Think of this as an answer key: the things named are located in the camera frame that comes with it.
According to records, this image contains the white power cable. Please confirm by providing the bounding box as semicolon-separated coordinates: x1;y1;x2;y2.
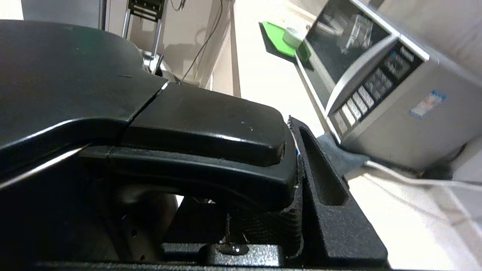
362;160;482;193

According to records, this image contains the grey green bowl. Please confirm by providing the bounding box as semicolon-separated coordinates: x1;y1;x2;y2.
282;26;308;49

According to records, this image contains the green board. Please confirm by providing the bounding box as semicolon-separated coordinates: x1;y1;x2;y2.
261;21;313;61

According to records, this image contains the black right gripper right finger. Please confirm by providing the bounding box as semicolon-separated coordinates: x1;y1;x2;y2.
229;116;389;268

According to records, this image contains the black electric kettle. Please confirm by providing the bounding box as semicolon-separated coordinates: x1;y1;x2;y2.
0;19;302;271

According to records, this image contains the silver microwave oven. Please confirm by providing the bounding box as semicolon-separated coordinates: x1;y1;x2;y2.
295;0;482;173

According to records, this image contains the grey blue rag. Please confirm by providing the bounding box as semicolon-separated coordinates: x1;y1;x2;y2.
316;132;372;177

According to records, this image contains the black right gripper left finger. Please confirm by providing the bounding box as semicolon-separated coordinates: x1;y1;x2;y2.
163;196;228;244

